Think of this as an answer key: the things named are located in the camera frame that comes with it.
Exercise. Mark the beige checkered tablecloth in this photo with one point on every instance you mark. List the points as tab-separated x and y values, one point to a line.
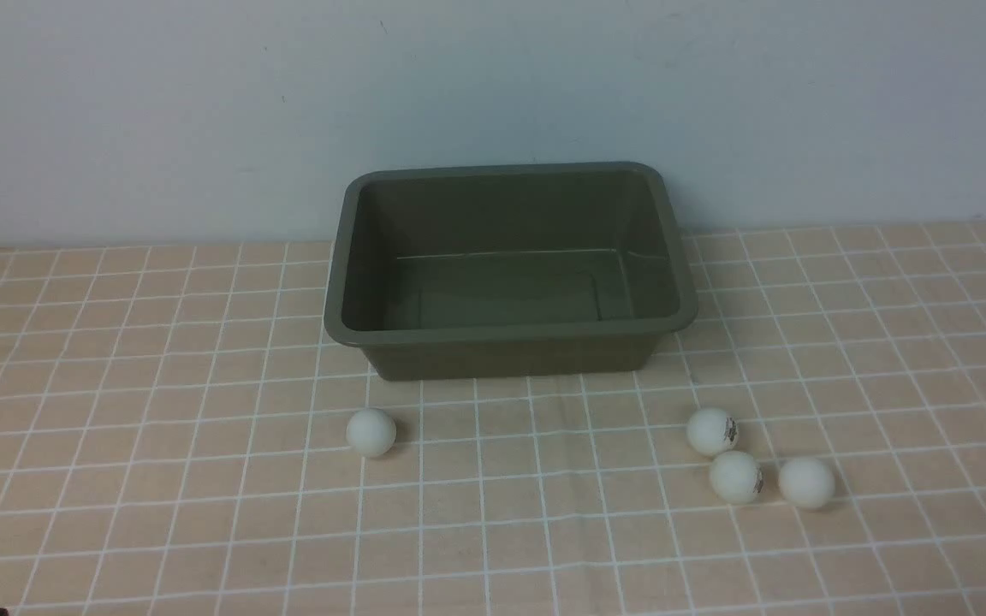
173	442

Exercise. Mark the white ping-pong ball with logo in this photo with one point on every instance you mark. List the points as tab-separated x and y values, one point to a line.
711	431

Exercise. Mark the olive green plastic bin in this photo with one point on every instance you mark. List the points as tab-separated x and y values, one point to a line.
508	270

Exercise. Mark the white ping-pong ball logo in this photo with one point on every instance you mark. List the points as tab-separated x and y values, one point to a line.
736	478

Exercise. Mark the plain white ping-pong ball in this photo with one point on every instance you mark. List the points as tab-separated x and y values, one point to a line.
807	483

